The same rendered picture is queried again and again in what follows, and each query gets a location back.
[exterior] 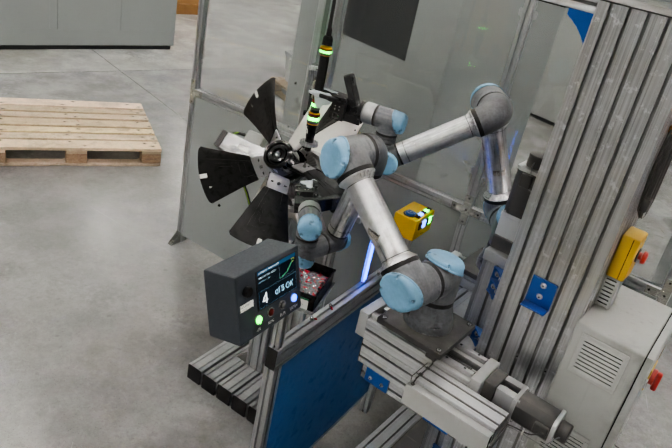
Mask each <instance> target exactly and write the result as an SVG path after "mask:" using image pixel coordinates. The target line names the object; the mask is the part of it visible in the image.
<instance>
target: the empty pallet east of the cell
mask: <svg viewBox="0 0 672 448"><path fill-rule="evenodd" d="M157 141H158V140H157V138H156V136H155V134H154V131H153V129H152V127H151V125H150V123H149V122H148V118H147V116H146V113H145V111H144V110H143V107H142V105H141V104H140V103H120V102H98V101H75V100H51V99H29V98H5V97H0V166H160V163H161V151H162V149H161V146H160V144H159V142H157ZM6 150H62V151H65V158H63V159H21V158H6ZM87 151H139V154H140V155H139V158H138V159H88V158H87Z"/></svg>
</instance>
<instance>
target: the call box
mask: <svg viewBox="0 0 672 448"><path fill-rule="evenodd" d="M426 208H428V207H426V206H423V205H421V204H419V203H417V202H414V201H413V202H412V203H410V204H408V205H407V206H405V207H403V208H401V209H400V210H398V211H396V212H395V215H394V220H395V222H396V224H397V226H398V228H399V231H400V233H401V235H402V237H403V238H405V239H408V240H410V241H413V240H415V239H416V238H417V237H419V236H420V235H422V234H423V233H425V232H426V231H428V230H429V229H430V226H431V223H429V224H428V225H426V226H425V227H423V228H421V229H420V230H419V231H418V226H419V223H421V222H423V221H424V220H426V219H427V218H429V217H430V216H432V215H433V214H434V212H435V211H434V210H431V211H429V212H427V213H426V214H424V215H423V216H421V218H420V219H418V218H415V216H416V215H418V213H419V212H421V211H423V210H424V209H426ZM409 209H410V210H413V211H414V212H416V214H415V216H408V215H406V214H405V212H406V210H409Z"/></svg>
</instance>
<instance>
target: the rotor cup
mask: <svg viewBox="0 0 672 448"><path fill-rule="evenodd" d="M277 151H279V152H280V156H278V157H277V156H275V153H276V152H277ZM263 159H264V162H265V164H266V165H267V166H268V167H269V168H270V169H271V171H272V172H273V173H275V174H277V175H280V176H282V177H285V178H287V179H289V180H290V184H293V183H295V182H297V181H299V180H300V179H301V178H302V176H300V175H298V174H296V173H294V172H292V171H290V170H291V169H293V167H292V165H295V164H299V163H304V162H305V156H304V155H303V154H302V153H301V152H300V151H296V150H295V149H294V148H293V147H292V145H291V144H290V143H289V142H287V141H285V140H275V141H273V142H271V143H270V144H269V145H268V146H267V147H266V148H265V150H264V153H263ZM291 160H292V161H293V162H294V164H292V162H291ZM274 169H275V170H276V171H277V172H278V173H277V172H276V171H275V170H274Z"/></svg>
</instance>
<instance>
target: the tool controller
mask: <svg viewBox="0 0 672 448"><path fill-rule="evenodd" d="M204 282H205V292H206V302H207V313H208V323H209V333H210V336H212V337H215V338H218V339H220V340H223V341H226V342H229V343H232V344H235V345H238V346H242V345H243V344H245V343H246V342H248V341H249V340H251V339H253V338H254V337H256V336H257V335H259V334H260V333H262V332H263V331H265V330H266V329H268V328H269V327H271V326H272V325H274V324H275V323H277V322H278V321H280V320H281V319H283V318H284V317H286V316H287V315H289V314H290V313H292V312H293V311H295V310H296V309H298V308H299V307H300V306H301V298H300V278H299V258H298V246H297V245H295V244H291V243H286V242H282V241H277V240H273V239H266V240H264V241H262V242H260V243H257V244H255V245H253V246H251V247H249V248H247V249H245V250H243V251H241V252H239V253H237V254H235V255H233V256H231V257H229V258H227V259H225V260H223V261H221V262H219V263H217V264H215V265H213V266H211V267H208V268H206V269H204ZM269 286H271V297H272V303H271V304H269V305H268V306H266V307H264V308H263V309H261V310H260V308H259V294H258V293H259V292H261V291H262V290H264V289H266V288H267V287H269ZM292 293H296V294H297V299H296V301H295V302H291V301H290V297H291V295H292ZM281 300H285V301H286V306H285V308H284V309H282V310H281V309H279V303H280V301H281ZM270 307H273V308H274V314H273V316H272V317H268V316H267V311H268V309H269V308H270ZM257 315H261V316H262V322H261V323H260V324H259V325H256V324H255V318H256V316H257Z"/></svg>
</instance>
